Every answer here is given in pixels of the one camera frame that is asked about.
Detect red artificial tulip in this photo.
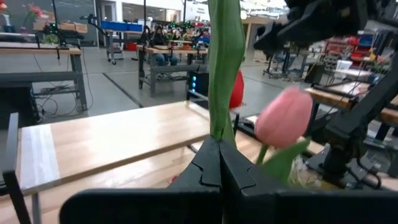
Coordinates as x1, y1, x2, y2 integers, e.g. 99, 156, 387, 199
207, 0, 246, 149

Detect black computer tower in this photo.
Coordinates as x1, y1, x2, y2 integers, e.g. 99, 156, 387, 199
187, 70, 210, 101

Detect pink artificial tulip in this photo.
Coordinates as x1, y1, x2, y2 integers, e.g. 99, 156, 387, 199
254, 86, 314, 184

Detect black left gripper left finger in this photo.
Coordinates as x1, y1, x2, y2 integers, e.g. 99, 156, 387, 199
58, 135, 223, 224

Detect wooden table with black frame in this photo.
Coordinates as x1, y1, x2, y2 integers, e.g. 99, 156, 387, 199
304, 81, 398, 125

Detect wood-topped grey workbench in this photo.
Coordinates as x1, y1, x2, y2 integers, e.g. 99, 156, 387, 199
136, 44, 210, 98
0, 40, 88, 113

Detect wooden shelf black metal legs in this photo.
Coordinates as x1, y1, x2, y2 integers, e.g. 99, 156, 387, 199
0, 101, 218, 224

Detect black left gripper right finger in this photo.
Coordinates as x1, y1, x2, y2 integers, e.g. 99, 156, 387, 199
221, 139, 398, 224

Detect grey wheeled cart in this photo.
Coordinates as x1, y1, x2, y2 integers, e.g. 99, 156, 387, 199
104, 29, 139, 65

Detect brown cardboard box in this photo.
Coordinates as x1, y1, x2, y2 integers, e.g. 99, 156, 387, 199
58, 21, 88, 34

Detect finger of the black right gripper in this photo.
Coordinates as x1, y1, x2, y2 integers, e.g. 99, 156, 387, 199
252, 18, 308, 57

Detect person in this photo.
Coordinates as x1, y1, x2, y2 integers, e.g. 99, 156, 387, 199
148, 24, 181, 67

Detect blue plastic bin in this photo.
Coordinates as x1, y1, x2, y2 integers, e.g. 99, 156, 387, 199
101, 20, 127, 32
126, 21, 144, 32

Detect potted red flowers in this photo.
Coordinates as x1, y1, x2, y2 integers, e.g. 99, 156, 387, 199
20, 2, 46, 34

